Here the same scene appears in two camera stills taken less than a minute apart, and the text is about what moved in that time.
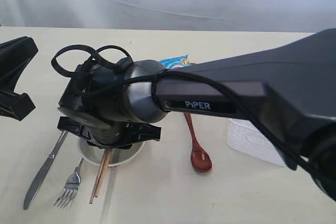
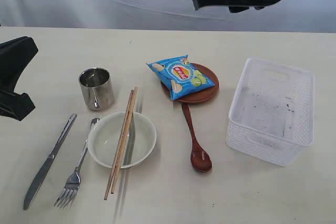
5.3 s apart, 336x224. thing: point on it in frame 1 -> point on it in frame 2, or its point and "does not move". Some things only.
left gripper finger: [14, 55] does not move
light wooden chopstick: [99, 176] -> [127, 109]
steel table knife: [39, 178] does not move
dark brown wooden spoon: [200, 159] does not move
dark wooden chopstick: [101, 180] -> [122, 149]
